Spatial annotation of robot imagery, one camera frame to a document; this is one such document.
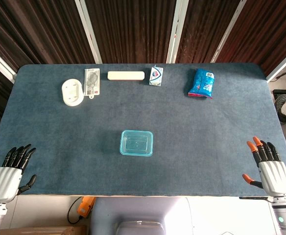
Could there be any right orange-tipped robot hand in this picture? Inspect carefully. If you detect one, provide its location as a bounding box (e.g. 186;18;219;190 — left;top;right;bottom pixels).
242;136;286;198

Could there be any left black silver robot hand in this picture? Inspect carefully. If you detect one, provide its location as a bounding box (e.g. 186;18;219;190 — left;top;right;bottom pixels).
0;143;37;203

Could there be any blue container lid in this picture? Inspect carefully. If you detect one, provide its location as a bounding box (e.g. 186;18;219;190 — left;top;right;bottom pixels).
119;130;155;158

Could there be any clear plastic container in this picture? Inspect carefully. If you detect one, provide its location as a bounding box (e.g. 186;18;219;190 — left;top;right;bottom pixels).
119;130;154;157

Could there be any clear packaged item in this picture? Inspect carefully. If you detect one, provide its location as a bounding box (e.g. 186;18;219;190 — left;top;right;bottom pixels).
83;68;101;99

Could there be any black flat edge strip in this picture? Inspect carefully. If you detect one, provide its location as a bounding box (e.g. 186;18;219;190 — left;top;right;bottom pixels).
239;195;269;200

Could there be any black floor device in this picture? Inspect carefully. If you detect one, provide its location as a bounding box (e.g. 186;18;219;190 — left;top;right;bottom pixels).
272;89;286;103

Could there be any orange handheld device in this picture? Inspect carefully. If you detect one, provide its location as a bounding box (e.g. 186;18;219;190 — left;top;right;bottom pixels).
77;196;96;217

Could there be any pale grey robot torso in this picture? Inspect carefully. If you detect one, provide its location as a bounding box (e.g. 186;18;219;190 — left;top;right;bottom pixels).
90;196;281;235

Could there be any white oval soap dish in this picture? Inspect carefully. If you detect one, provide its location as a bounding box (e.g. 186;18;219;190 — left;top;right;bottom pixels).
61;77;85;107

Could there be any blue snack bag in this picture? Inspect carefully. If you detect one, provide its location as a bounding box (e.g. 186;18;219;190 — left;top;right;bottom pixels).
187;68;216;99

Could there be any blue felt table mat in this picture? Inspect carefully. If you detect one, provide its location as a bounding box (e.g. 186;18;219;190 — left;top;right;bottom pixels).
0;63;286;197

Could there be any blue white milk carton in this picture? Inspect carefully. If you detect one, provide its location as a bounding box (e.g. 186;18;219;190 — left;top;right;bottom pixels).
148;64;164;87

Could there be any white rectangular bar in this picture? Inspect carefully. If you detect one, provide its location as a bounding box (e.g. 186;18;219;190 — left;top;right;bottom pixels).
107;70;145;81

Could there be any black cable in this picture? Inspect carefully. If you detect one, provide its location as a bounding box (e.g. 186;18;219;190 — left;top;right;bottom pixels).
67;197;85;225

